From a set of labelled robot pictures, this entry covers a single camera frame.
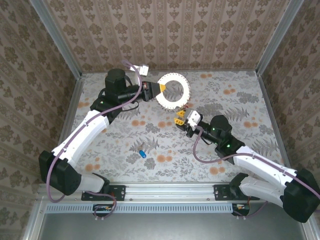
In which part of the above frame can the floral patterned table cover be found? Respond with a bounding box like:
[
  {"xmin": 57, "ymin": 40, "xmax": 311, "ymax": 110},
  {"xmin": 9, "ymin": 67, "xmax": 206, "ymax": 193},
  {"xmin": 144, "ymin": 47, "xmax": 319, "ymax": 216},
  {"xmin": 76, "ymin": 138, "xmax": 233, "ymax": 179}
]
[{"xmin": 53, "ymin": 71, "xmax": 291, "ymax": 183}]

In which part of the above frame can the grey metal sheet panel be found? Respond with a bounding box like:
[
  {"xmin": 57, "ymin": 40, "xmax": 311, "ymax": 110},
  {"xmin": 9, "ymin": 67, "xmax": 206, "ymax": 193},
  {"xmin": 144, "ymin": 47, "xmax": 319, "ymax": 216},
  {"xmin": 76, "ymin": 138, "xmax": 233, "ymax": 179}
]
[{"xmin": 37, "ymin": 211, "xmax": 307, "ymax": 240}]

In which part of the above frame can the thin aluminium rail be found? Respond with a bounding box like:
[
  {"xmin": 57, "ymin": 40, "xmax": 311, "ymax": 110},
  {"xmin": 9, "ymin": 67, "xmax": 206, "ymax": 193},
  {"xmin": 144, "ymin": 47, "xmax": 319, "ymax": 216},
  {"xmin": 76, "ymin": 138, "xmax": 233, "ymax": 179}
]
[{"xmin": 81, "ymin": 69, "xmax": 260, "ymax": 75}]

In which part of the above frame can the aluminium side rail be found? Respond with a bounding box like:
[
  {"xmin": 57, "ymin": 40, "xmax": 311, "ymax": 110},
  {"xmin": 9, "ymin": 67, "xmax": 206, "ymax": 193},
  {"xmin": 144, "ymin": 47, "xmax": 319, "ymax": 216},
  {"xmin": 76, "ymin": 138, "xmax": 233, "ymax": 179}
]
[
  {"xmin": 257, "ymin": 72, "xmax": 297, "ymax": 182},
  {"xmin": 47, "ymin": 73, "xmax": 86, "ymax": 183}
]

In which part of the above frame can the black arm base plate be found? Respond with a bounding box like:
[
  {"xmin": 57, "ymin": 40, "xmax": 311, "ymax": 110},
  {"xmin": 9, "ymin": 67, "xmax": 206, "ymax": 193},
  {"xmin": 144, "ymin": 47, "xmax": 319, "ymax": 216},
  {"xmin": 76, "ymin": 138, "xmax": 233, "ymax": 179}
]
[
  {"xmin": 81, "ymin": 184, "xmax": 127, "ymax": 202},
  {"xmin": 213, "ymin": 184, "xmax": 260, "ymax": 202}
]

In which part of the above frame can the wide aluminium frame rail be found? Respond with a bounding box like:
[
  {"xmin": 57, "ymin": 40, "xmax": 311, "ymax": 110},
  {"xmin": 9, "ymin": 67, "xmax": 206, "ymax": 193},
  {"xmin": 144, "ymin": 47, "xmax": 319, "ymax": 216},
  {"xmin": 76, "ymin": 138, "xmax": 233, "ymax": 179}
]
[{"xmin": 36, "ymin": 181, "xmax": 309, "ymax": 202}]

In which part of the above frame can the aluminium corner post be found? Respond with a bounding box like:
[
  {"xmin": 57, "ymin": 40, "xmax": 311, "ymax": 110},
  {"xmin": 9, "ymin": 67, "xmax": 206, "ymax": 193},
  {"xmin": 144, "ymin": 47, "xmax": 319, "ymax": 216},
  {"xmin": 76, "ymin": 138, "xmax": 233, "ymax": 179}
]
[
  {"xmin": 29, "ymin": 0, "xmax": 83, "ymax": 77},
  {"xmin": 256, "ymin": 0, "xmax": 306, "ymax": 76}
]

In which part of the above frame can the black connector box with wires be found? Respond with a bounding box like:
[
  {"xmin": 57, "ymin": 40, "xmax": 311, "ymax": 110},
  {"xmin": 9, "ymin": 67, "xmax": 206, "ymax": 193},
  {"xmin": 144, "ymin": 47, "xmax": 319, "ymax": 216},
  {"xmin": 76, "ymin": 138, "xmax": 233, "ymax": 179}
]
[
  {"xmin": 92, "ymin": 203, "xmax": 114, "ymax": 218},
  {"xmin": 231, "ymin": 202, "xmax": 251, "ymax": 217}
]

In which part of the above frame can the grey slotted cable duct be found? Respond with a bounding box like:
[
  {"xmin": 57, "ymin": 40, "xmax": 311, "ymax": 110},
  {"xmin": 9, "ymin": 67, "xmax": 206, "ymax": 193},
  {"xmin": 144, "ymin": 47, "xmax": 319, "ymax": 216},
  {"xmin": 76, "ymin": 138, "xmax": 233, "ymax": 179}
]
[{"xmin": 45, "ymin": 202, "xmax": 235, "ymax": 214}]

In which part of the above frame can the aluminium lower frame rail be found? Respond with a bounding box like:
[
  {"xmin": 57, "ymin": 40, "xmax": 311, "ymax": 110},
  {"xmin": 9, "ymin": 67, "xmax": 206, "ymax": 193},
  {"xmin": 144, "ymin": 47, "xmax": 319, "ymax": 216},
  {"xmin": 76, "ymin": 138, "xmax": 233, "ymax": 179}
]
[
  {"xmin": 22, "ymin": 199, "xmax": 47, "ymax": 240},
  {"xmin": 301, "ymin": 219, "xmax": 320, "ymax": 240}
]

